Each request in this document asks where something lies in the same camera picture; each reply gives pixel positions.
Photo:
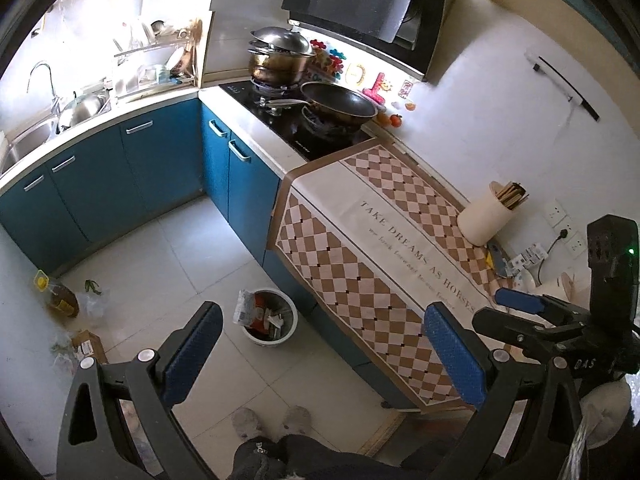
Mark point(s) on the grey right slipper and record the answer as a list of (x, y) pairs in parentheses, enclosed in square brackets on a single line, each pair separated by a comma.
[(296, 422)]

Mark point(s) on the checkered beige table mat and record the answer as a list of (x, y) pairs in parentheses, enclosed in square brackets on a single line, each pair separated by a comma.
[(375, 239)]

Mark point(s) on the chrome kitchen faucet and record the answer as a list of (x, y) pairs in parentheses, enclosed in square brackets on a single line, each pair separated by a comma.
[(41, 78)]

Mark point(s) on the metal dish drying rack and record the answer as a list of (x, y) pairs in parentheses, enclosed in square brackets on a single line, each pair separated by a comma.
[(154, 55)]

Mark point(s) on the black range hood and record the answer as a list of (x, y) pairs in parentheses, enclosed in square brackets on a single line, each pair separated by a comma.
[(403, 33)]

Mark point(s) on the colourful fridge magnet decorations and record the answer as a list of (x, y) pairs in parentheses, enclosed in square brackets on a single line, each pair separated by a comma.
[(388, 87)]

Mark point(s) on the white wall socket strip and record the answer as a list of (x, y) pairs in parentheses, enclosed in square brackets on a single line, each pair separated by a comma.
[(556, 216)]

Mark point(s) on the small cardboard box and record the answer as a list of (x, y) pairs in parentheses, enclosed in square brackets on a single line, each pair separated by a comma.
[(86, 344)]

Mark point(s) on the cream ribbed utensil holder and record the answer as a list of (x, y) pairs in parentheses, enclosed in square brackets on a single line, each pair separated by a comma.
[(482, 219)]

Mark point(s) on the bundle of wooden chopsticks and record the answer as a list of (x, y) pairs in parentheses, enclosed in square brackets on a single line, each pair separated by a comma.
[(512, 195)]

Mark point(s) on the blue grey smartphone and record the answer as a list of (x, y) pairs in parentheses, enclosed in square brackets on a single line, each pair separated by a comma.
[(501, 262)]

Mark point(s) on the cream electric kettle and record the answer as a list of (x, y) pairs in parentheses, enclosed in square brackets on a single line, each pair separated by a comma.
[(572, 289)]

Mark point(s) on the yellow cleaning sponge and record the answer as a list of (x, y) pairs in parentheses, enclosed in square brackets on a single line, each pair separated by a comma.
[(490, 261)]

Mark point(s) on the white round trash bin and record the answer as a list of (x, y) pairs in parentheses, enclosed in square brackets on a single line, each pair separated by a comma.
[(283, 320)]

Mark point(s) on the black frying pan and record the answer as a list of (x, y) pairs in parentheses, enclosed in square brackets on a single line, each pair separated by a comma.
[(332, 101)]

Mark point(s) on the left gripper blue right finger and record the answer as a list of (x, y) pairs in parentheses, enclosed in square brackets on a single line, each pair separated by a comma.
[(465, 357)]

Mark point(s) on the black gas stove top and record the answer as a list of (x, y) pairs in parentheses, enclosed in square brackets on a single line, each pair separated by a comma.
[(299, 126)]

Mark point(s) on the cooking oil bottle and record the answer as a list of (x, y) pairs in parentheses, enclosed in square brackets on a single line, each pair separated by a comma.
[(56, 296)]

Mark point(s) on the grey slipper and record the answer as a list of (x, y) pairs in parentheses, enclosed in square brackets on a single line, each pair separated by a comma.
[(247, 424), (296, 422)]

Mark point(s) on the wall mounted knife rack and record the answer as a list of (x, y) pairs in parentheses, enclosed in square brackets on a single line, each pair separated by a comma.
[(542, 66)]

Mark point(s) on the stainless steel sink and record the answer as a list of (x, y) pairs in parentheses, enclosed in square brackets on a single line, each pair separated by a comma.
[(76, 112)]

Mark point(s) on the red white sugar bag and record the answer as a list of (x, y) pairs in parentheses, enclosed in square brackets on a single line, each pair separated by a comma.
[(252, 311)]

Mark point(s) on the white dotted small bowl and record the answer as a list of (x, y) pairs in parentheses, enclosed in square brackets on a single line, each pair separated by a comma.
[(524, 281)]

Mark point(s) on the grey left slipper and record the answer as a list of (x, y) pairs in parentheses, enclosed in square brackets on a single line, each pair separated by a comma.
[(247, 424)]

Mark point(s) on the stainless steel stock pot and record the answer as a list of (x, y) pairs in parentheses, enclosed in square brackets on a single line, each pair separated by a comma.
[(278, 56)]

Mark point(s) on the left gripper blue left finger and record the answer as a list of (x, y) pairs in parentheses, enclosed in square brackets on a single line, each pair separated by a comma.
[(184, 353)]

